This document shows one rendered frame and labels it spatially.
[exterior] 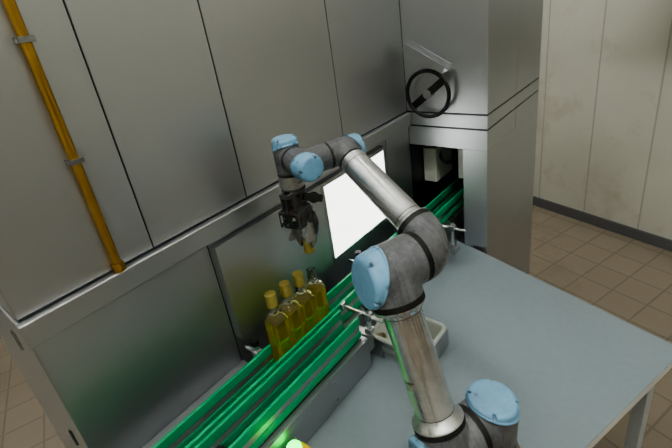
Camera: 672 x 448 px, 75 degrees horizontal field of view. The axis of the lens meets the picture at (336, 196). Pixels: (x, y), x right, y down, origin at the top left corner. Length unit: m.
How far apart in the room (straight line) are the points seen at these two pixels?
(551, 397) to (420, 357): 0.68
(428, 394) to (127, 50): 1.01
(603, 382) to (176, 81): 1.51
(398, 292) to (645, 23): 2.89
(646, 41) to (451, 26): 1.84
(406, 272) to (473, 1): 1.23
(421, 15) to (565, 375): 1.42
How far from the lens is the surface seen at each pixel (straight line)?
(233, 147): 1.32
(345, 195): 1.70
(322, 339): 1.50
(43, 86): 1.07
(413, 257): 0.90
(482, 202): 2.07
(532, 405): 1.55
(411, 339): 0.95
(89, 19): 1.13
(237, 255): 1.36
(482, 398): 1.13
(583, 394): 1.61
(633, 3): 3.53
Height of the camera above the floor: 1.92
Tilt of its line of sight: 24 degrees down
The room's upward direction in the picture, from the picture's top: 9 degrees counter-clockwise
